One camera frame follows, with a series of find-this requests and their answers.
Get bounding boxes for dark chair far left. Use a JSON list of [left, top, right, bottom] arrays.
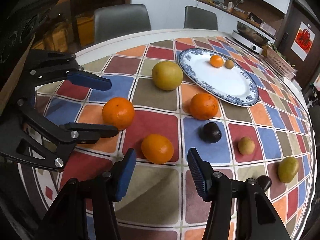
[[184, 5, 218, 30]]

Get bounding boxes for blue white porcelain plate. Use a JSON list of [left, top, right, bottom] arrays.
[[177, 48, 259, 107]]

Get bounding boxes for white induction cooker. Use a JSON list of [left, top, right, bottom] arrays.
[[232, 30, 263, 54]]

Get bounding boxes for dark chair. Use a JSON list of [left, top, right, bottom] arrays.
[[94, 4, 151, 44], [184, 5, 218, 30]]

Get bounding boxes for dark chair near left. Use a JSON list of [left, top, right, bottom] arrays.
[[94, 4, 151, 44]]

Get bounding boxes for small tan fruit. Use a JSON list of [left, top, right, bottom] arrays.
[[238, 137, 255, 155], [225, 59, 234, 69]]

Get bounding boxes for colourful checkered tablecloth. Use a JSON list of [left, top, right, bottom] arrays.
[[18, 36, 316, 239]]

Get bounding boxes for small orange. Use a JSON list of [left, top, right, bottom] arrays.
[[209, 55, 224, 68]]

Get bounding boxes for pink basket with greens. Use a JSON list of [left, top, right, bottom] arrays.
[[262, 44, 297, 80]]

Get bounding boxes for red fu door poster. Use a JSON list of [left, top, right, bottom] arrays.
[[291, 22, 315, 61]]

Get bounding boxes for large yellow pear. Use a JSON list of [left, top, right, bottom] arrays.
[[152, 61, 183, 91]]

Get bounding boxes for large orange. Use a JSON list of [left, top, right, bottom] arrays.
[[189, 93, 219, 120]]

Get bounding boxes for dark plum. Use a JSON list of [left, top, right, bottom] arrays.
[[199, 122, 222, 143], [257, 175, 272, 192]]

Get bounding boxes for steel pot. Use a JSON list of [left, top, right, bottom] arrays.
[[236, 21, 269, 46]]

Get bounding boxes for white lower cabinets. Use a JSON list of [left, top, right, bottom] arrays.
[[130, 0, 276, 43]]

